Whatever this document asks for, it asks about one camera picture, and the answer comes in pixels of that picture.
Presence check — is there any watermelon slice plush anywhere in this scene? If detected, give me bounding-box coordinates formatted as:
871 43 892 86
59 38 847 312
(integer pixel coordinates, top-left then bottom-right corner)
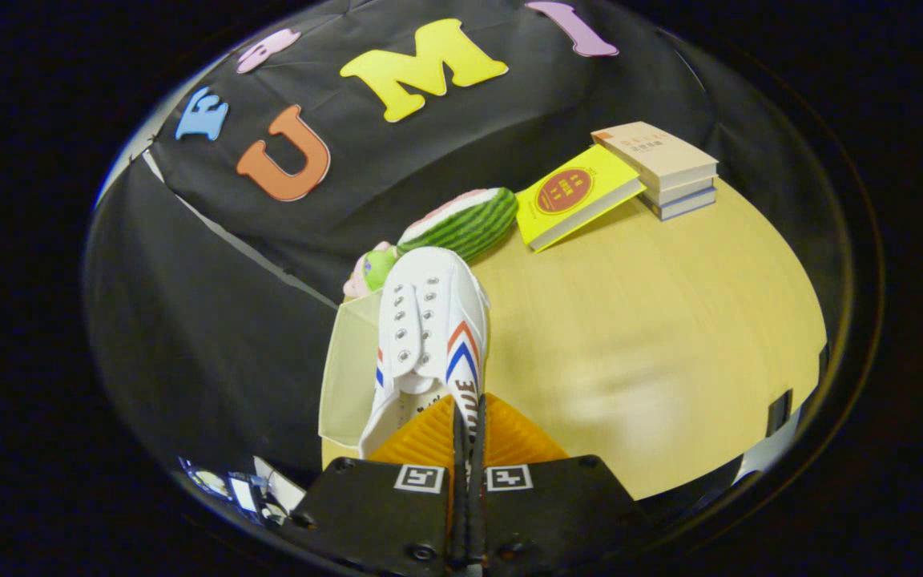
396 188 518 264

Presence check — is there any grey blue book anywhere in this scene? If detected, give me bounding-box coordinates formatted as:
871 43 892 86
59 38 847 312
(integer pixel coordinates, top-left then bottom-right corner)
646 188 717 221

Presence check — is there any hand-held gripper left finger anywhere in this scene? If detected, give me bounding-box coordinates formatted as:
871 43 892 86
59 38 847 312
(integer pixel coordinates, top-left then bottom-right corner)
289 393 469 577

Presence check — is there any beige book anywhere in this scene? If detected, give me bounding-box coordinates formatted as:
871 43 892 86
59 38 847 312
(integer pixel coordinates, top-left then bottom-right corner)
592 122 719 192

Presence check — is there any white canvas shoe striped side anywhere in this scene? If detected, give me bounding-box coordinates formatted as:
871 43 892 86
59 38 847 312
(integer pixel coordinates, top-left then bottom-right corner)
359 246 491 459

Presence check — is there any small pink green plush toy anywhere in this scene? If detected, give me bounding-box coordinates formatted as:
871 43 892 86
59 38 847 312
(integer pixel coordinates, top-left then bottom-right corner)
343 242 398 299

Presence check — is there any black backdrop cloth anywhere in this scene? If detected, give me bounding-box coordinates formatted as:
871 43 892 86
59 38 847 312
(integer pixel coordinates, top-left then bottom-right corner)
83 0 851 490

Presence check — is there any pale green fabric storage box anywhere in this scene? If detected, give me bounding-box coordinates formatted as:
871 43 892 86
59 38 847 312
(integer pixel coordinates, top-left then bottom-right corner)
317 293 386 450

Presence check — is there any white book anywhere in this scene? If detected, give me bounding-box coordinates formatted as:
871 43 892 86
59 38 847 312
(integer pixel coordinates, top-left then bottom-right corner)
642 178 717 206

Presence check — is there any small black block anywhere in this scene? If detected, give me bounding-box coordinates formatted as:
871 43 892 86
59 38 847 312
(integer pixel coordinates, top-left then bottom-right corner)
766 389 795 438

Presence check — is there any yellow book red circle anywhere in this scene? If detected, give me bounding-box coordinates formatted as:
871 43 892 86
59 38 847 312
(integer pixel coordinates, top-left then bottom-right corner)
515 144 647 253

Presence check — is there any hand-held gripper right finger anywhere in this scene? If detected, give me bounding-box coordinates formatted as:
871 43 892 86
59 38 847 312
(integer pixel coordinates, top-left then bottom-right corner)
468 392 652 577

